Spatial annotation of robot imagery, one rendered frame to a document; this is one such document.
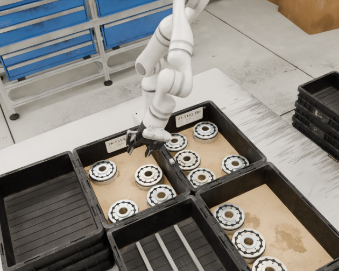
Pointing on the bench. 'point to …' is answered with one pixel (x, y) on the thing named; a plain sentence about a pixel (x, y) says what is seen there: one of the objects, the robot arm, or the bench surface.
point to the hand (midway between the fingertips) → (139, 151)
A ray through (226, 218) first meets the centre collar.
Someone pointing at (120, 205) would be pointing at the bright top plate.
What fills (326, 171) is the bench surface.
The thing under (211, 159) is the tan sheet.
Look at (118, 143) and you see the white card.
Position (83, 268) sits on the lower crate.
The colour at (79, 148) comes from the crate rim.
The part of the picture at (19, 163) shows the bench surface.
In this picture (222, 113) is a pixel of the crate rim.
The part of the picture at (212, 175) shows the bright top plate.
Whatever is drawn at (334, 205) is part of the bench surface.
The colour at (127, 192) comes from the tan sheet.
